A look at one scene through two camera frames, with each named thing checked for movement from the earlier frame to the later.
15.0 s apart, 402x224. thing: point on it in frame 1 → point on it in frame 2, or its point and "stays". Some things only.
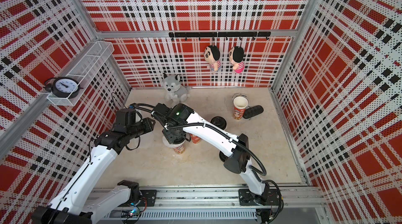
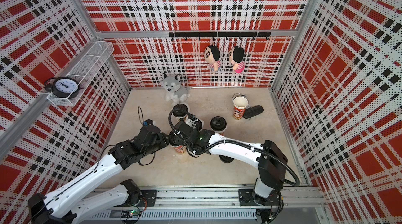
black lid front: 223,157 stays
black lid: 219,122 stays
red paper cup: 179,149 stays
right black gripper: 169,137 → 177,142
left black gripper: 146,121 → 165,142
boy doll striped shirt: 212,55 stays
